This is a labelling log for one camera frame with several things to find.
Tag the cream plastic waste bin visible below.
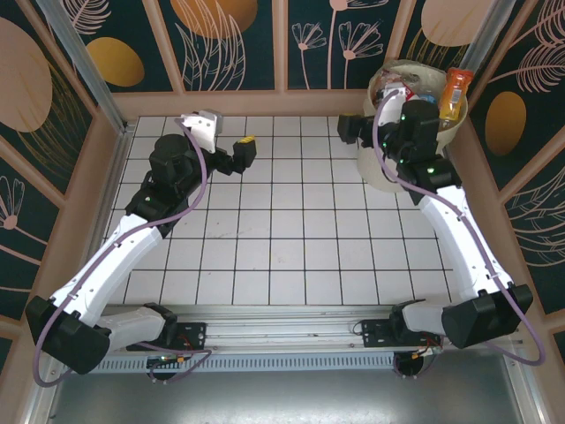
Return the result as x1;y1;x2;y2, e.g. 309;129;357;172
355;58;471;194

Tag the orange juice bottle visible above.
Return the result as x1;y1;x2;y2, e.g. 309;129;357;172
438;66;474;133

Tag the translucent yellow bin liner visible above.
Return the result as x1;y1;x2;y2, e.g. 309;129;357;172
368;58;447;107

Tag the grey metal sheet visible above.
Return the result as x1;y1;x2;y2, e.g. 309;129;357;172
43;348;535;424

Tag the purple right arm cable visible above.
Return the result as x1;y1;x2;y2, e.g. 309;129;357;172
373;87;546;381

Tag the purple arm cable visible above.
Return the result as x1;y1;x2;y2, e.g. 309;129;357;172
33;117;215;389
373;87;546;381

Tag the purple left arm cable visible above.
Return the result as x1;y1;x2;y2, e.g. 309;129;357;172
33;117;215;389

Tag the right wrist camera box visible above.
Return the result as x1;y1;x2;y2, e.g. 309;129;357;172
378;83;408;127

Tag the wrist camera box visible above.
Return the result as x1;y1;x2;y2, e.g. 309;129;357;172
179;109;224;155
378;83;408;127

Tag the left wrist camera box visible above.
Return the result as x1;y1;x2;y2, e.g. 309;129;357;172
179;109;224;155

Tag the aluminium side rail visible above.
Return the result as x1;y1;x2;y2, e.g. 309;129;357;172
87;123;133;266

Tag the aluminium frame post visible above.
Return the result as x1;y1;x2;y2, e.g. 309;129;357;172
465;0;507;74
37;0;133;136

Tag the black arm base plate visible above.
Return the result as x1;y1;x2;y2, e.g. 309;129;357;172
360;317;425;350
126;322;208;352

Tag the aluminium mounting rail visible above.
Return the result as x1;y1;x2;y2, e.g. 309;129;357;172
41;304;524;354

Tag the small circuit board with wires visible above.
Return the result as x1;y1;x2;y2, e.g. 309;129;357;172
145;352;195;368
410;344;443;360

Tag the perforated grey cable duct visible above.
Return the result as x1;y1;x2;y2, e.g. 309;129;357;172
59;355;398;373

